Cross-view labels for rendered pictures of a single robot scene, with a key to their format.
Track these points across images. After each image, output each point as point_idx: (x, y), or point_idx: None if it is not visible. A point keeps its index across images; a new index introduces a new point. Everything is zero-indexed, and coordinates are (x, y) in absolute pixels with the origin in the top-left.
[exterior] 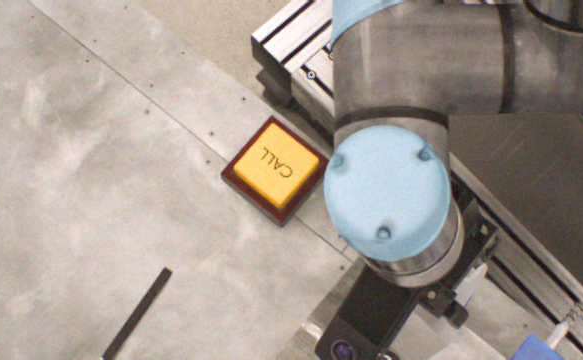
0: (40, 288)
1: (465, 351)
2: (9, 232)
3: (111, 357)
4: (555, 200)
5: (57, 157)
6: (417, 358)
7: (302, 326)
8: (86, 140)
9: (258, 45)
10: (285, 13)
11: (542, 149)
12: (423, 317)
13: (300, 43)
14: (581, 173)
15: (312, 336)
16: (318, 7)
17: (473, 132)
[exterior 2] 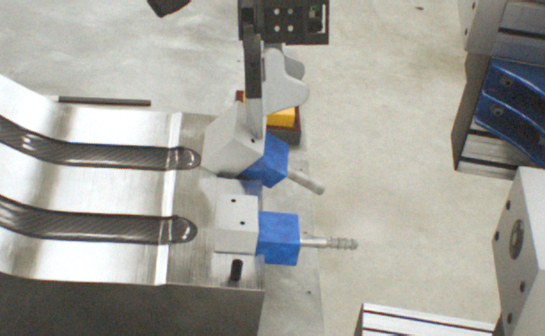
0: (78, 60)
1: (244, 195)
2: (101, 37)
3: (63, 100)
4: None
5: (169, 39)
6: (209, 154)
7: (172, 114)
8: (193, 45)
9: (361, 312)
10: (396, 311)
11: None
12: (238, 113)
13: (386, 330)
14: None
15: (171, 120)
16: (420, 325)
17: None
